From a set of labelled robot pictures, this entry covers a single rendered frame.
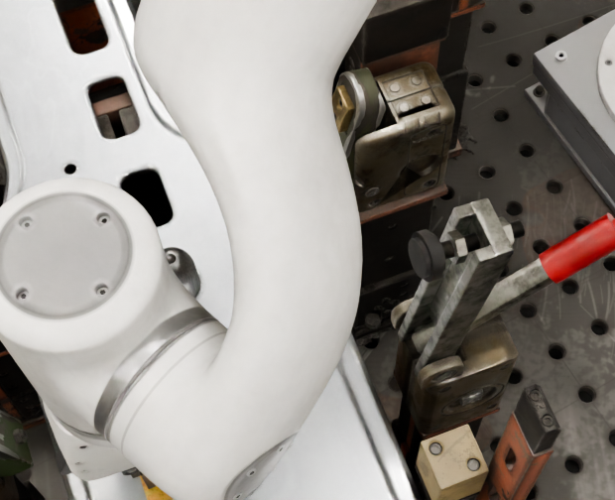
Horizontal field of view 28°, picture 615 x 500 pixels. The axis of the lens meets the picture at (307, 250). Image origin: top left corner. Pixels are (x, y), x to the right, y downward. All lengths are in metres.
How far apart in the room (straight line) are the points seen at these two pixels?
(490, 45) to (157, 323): 0.88
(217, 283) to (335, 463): 0.16
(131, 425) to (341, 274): 0.12
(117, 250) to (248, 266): 0.07
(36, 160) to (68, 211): 0.43
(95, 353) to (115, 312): 0.02
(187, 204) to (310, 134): 0.43
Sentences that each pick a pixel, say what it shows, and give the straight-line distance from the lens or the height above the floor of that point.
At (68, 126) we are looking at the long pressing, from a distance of 0.99.
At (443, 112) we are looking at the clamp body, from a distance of 0.90.
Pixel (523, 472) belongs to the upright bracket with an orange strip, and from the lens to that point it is 0.75.
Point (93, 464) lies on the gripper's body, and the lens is 0.74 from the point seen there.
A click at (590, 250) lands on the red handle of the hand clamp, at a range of 0.78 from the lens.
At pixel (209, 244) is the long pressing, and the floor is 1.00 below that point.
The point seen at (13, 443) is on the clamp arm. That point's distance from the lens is 0.88.
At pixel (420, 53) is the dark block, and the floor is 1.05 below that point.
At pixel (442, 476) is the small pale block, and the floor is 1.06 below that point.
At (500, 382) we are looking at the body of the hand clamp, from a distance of 0.88.
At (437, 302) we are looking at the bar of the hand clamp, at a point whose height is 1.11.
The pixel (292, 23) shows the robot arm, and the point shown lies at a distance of 0.49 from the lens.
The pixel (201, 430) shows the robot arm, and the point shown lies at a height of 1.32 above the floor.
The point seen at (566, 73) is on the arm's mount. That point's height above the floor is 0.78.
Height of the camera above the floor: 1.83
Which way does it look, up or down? 65 degrees down
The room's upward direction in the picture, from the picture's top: 3 degrees counter-clockwise
